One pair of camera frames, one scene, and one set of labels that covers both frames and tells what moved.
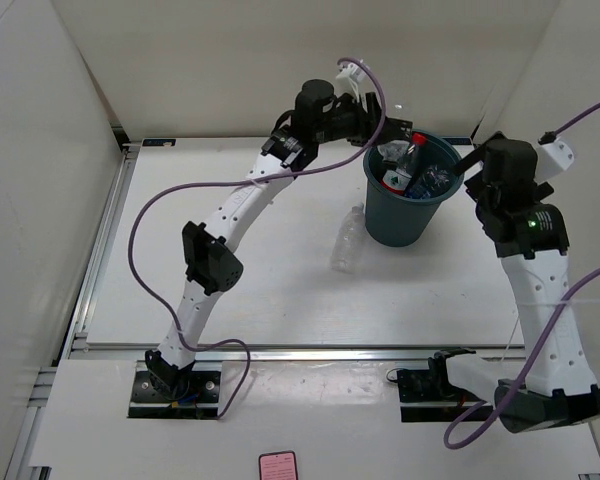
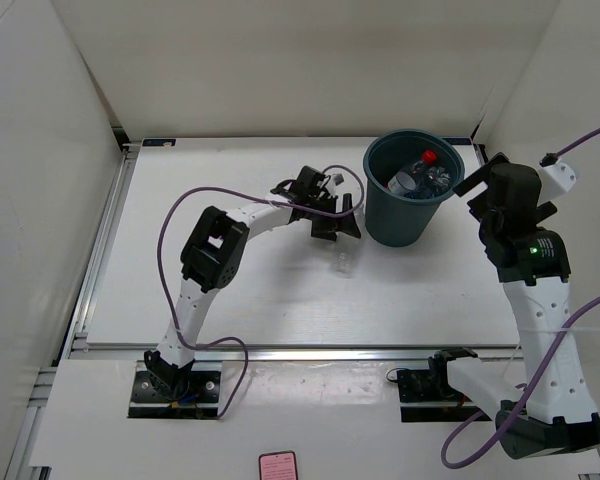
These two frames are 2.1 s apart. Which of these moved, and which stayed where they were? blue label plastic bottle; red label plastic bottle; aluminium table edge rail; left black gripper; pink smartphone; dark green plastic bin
Moved: left black gripper; red label plastic bottle; blue label plastic bottle
Stayed: pink smartphone; aluminium table edge rail; dark green plastic bin
